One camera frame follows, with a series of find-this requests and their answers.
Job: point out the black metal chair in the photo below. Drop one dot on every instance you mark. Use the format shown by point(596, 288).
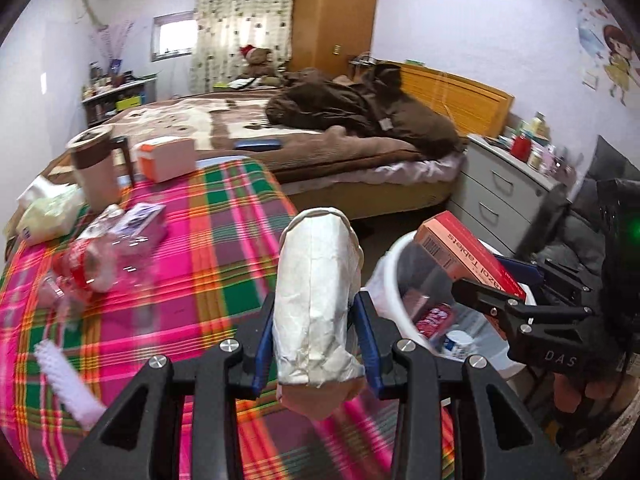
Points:
point(612, 160)

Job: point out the small window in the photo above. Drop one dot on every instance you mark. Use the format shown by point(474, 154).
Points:
point(172, 37)

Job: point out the white jar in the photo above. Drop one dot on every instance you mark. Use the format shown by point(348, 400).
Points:
point(536, 159)

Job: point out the yellow soft tissue pack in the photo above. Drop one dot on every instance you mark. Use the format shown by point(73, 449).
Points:
point(50, 215)

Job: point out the person's right forearm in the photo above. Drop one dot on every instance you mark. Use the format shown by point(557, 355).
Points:
point(615, 435)

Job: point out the red cartoon drink can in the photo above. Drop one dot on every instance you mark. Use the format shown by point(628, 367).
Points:
point(435, 320)

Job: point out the pink green plaid tablecloth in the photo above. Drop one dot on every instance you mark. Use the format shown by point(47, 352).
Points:
point(210, 270)

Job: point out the white blue label yogurt cup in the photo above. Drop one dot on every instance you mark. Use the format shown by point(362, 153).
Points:
point(457, 342)

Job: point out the clear red label plastic bottle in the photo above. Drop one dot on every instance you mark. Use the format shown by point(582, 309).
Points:
point(85, 260)

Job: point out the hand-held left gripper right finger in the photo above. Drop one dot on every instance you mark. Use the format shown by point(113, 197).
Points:
point(370, 345)

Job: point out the lilac bed sheet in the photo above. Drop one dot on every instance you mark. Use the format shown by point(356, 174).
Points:
point(400, 172)

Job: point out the red jar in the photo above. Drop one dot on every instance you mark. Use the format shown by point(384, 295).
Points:
point(520, 149)

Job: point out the cartoon girl wall sticker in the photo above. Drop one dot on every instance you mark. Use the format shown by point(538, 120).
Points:
point(620, 65)

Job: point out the white paper bag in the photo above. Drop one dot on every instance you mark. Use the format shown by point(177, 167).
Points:
point(315, 300)

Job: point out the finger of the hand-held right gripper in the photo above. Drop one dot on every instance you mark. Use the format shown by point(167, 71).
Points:
point(520, 270)
point(480, 292)

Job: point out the air conditioner pipe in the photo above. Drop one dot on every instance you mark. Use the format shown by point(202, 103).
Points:
point(92, 7)

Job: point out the cluttered dressing table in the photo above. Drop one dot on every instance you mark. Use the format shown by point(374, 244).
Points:
point(120, 102)

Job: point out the person's right hand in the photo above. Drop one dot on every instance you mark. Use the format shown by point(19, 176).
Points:
point(585, 390)

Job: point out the grey drawer cabinet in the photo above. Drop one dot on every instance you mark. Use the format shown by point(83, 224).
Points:
point(500, 195)

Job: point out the pink mug with brown lid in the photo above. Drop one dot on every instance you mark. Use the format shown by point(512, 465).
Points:
point(97, 180)

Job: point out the translucent white bin liner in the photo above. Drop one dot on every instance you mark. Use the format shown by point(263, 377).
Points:
point(376, 282)

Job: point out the decorative flower branches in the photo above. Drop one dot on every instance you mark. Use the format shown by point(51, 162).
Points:
point(112, 47)

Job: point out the grey quilted chair cushion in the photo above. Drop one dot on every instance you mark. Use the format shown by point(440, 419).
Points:
point(575, 240)

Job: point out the white round trash bin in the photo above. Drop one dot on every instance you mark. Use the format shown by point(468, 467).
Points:
point(397, 300)

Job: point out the pink storage box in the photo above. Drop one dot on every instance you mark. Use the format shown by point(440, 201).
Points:
point(167, 160)

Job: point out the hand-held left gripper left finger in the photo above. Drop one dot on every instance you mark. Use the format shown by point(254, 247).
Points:
point(262, 355)

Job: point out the wooden headboard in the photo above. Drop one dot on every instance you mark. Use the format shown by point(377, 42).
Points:
point(470, 95)

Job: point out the brown jacket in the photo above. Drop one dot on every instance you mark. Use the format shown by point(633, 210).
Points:
point(350, 105)

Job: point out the brown beige printed blanket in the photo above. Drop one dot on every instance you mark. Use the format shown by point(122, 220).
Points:
point(200, 120)

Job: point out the patterned curtain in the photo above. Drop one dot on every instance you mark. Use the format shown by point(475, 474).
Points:
point(240, 30)

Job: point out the purple drink carton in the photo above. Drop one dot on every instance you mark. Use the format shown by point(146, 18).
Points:
point(145, 222)

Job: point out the orange pink medicine box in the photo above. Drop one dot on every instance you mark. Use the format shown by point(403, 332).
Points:
point(450, 245)

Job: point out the brown teddy bear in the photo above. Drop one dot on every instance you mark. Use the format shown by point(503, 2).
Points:
point(257, 62)

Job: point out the wooden wardrobe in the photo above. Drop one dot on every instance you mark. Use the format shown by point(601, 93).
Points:
point(335, 10)

